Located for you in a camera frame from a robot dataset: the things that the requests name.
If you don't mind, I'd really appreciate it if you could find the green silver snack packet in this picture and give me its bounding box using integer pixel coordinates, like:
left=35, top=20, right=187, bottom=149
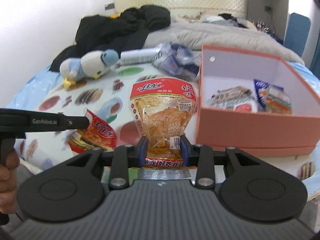
left=102, top=167, right=198, bottom=183

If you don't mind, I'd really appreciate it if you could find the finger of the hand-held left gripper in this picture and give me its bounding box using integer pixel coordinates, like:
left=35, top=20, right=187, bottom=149
left=61, top=115, right=90, bottom=131

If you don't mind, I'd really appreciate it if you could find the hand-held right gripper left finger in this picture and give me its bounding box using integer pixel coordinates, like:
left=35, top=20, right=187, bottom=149
left=60, top=136, right=148, bottom=189

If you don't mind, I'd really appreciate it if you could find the person's left hand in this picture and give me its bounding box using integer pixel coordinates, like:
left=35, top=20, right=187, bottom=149
left=0, top=152, right=21, bottom=227

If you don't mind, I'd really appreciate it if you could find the white cylindrical bottle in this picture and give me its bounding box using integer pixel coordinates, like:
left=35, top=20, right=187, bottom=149
left=120, top=47, right=161, bottom=66

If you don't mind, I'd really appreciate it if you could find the white red snack packet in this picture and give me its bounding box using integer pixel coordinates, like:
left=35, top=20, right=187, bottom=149
left=209, top=86, right=258, bottom=113

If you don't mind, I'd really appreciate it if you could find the large red-top snack bag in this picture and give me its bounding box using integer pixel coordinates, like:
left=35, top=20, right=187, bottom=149
left=129, top=76, right=198, bottom=168

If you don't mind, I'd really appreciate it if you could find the blue transparent plastic bag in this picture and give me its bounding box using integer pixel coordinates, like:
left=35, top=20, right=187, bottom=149
left=152, top=42, right=201, bottom=81

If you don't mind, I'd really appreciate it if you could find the blue white plush penguin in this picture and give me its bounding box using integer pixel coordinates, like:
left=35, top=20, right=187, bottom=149
left=59, top=49, right=120, bottom=88

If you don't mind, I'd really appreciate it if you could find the blue chair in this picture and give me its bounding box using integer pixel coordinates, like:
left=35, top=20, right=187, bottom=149
left=284, top=12, right=312, bottom=63

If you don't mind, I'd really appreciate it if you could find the green red striped snack packet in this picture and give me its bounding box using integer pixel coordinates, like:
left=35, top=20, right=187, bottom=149
left=266, top=85, right=293, bottom=115

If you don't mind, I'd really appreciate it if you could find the grey bedside cabinet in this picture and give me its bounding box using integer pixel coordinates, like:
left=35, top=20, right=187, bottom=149
left=247, top=0, right=291, bottom=41

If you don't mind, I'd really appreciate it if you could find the cream padded headboard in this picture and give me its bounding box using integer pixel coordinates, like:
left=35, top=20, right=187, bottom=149
left=113, top=0, right=248, bottom=22

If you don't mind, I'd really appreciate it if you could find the row of small bottles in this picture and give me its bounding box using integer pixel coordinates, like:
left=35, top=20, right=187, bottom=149
left=255, top=21, right=277, bottom=34

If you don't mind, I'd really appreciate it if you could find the food-print tablecloth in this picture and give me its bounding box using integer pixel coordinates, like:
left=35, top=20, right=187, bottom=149
left=25, top=62, right=316, bottom=181

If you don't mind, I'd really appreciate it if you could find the grey quilt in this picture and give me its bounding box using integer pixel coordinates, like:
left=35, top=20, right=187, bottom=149
left=147, top=21, right=305, bottom=63

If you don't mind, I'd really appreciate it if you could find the pink cardboard box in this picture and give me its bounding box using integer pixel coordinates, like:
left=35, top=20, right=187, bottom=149
left=195, top=44, right=320, bottom=157

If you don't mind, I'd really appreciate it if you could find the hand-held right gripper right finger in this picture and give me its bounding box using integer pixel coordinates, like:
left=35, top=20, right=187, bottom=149
left=180, top=135, right=269, bottom=188

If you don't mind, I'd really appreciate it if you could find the black jacket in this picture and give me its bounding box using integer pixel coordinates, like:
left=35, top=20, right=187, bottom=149
left=49, top=4, right=172, bottom=72

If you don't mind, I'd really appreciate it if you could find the blue star bedsheet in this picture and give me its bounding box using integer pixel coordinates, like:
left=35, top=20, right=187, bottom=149
left=7, top=60, right=320, bottom=201

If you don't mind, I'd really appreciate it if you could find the red bowl-print snack packet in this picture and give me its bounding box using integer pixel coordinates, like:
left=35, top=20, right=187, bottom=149
left=68, top=108, right=117, bottom=153

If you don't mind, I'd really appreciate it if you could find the black clothing on bed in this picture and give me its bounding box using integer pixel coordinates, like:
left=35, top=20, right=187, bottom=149
left=217, top=13, right=248, bottom=28

